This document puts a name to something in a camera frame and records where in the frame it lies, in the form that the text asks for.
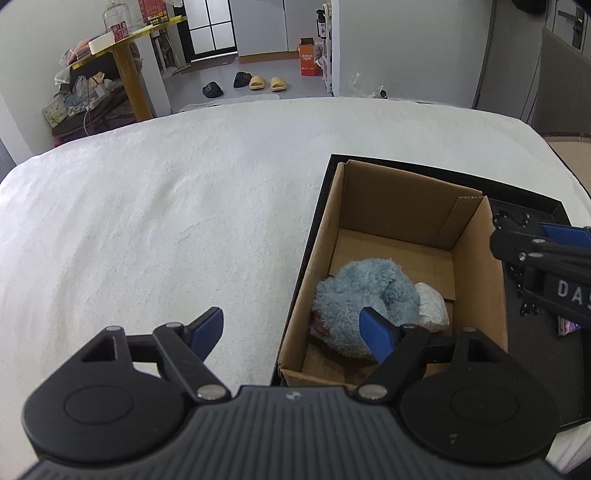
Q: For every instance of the grey fluffy plush toy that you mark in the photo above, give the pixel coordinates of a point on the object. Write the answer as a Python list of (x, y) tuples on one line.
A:
[(375, 283)]

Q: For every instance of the left beige slipper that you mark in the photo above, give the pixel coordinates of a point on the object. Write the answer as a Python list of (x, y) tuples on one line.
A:
[(257, 83)]

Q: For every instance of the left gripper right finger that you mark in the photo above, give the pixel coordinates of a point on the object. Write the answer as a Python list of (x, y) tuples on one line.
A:
[(399, 352)]

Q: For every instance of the black dotted fabric item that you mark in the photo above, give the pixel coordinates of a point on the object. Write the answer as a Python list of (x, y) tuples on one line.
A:
[(516, 273)]

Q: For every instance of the black shallow tray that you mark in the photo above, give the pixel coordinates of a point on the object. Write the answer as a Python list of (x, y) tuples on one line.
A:
[(560, 363)]

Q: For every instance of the yellow round side table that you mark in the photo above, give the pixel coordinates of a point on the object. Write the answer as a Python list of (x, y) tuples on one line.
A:
[(150, 100)]

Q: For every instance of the clear glass jar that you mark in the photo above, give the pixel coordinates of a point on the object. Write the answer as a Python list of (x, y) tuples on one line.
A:
[(116, 19)]

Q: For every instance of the black slipper near beige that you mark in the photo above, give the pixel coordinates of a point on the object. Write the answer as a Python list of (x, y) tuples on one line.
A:
[(242, 79)]

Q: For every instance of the orange cardboard box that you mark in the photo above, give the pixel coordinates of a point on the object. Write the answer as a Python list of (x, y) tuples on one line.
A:
[(307, 52)]

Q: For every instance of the right beige slipper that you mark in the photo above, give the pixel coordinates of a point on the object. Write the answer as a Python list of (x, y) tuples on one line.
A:
[(277, 84)]

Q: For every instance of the brown cardboard box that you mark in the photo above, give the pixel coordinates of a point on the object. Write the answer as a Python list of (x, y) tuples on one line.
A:
[(438, 232)]

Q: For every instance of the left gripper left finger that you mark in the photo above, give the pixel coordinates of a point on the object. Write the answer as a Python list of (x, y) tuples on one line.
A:
[(183, 349)]

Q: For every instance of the white soft bundle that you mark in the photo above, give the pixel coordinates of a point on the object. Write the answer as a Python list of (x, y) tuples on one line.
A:
[(433, 313)]

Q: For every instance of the black framed glass door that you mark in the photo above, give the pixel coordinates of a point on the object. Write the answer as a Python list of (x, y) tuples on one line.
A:
[(208, 31)]

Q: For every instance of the blue tissue packet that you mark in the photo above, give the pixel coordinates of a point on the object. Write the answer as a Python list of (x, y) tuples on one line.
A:
[(566, 327)]

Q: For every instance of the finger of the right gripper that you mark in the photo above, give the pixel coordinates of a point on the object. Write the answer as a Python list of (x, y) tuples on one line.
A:
[(536, 252), (534, 227)]

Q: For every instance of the red box on table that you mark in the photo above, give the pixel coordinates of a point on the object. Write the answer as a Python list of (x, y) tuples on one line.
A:
[(154, 12)]

